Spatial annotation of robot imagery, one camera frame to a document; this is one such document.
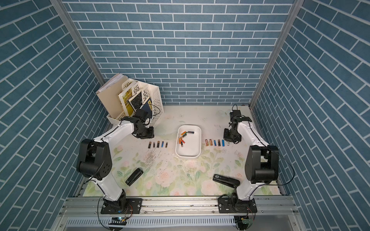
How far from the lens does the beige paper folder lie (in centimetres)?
90

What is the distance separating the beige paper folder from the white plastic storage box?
446 millimetres

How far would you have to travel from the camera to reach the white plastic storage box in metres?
0.94
